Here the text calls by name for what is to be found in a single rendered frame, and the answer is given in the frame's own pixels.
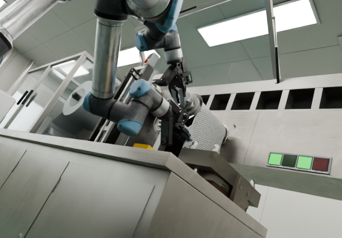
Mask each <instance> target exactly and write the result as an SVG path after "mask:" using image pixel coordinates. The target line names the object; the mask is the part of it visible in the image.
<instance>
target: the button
mask: <svg viewBox="0 0 342 238"><path fill-rule="evenodd" d="M133 147H137V148H145V149H150V150H155V149H154V148H152V147H151V146H150V145H147V144H139V143H135V144H134V146H133Z"/></svg>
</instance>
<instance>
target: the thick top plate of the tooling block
mask: <svg viewBox="0 0 342 238"><path fill-rule="evenodd" d="M178 158H179V159H180V160H181V161H182V162H184V163H185V164H186V165H187V166H189V167H190V168H191V169H194V167H198V168H199V169H200V171H205V172H211V173H216V174H217V175H218V176H220V177H221V178H222V179H223V180H224V181H225V182H226V183H228V184H229V185H230V186H231V187H233V185H234V181H235V178H236V175H237V174H239V173H238V172H237V171H236V170H235V169H234V168H233V167H232V166H231V165H230V164H229V163H228V162H227V161H226V160H225V159H224V158H223V157H222V156H221V155H220V154H219V153H218V152H216V151H208V150H198V149H193V148H184V147H183V148H182V149H181V151H180V154H179V156H178ZM260 198H261V194H260V193H259V192H258V191H257V190H256V189H255V188H254V187H253V186H252V187H251V191H250V195H249V198H248V202H249V206H252V207H256V208H258V206H259V201H260Z"/></svg>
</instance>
